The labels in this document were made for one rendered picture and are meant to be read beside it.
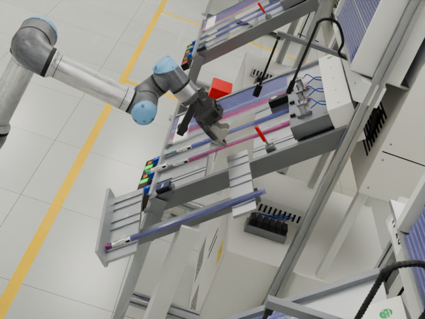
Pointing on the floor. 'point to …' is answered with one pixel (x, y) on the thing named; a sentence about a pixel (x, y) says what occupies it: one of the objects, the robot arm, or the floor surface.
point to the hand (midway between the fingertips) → (222, 143)
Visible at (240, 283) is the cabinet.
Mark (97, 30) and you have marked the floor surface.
